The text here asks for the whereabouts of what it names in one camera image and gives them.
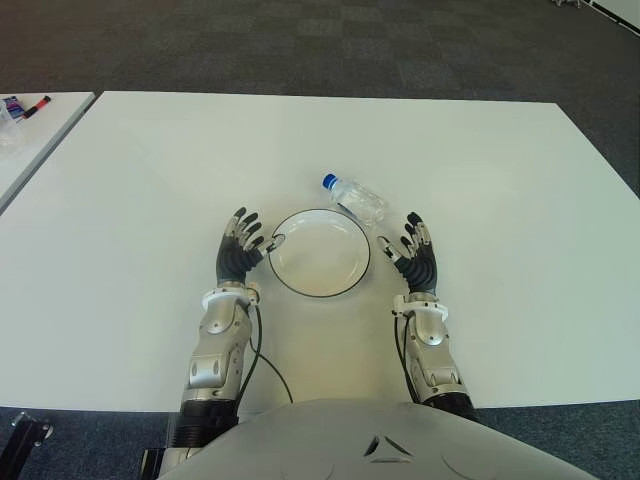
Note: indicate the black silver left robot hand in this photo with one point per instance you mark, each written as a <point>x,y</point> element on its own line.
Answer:
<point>235,260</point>

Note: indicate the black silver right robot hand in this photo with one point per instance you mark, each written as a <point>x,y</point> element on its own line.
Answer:
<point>422,272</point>

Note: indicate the white plate with black rim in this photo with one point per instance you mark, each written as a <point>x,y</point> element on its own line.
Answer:
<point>320,255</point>

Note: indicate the clear bottle with blue cap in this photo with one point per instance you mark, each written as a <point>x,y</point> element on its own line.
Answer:
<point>360,200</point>

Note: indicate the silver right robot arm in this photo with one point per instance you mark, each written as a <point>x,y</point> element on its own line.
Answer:
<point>435,350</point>

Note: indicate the grey robot torso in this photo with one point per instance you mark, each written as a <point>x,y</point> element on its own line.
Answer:
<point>375,445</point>

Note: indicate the white side table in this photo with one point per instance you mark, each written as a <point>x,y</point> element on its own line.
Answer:
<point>30,150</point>

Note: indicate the red and black marker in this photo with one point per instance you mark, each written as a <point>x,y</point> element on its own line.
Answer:
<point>37,106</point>

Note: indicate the black metal stand foot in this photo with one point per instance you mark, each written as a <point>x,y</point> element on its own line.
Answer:
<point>30,435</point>

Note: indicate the blue printed packet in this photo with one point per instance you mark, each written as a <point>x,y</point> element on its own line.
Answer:
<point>11,107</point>

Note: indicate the black metal support frame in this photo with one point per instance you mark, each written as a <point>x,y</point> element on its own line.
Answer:
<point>154,465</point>

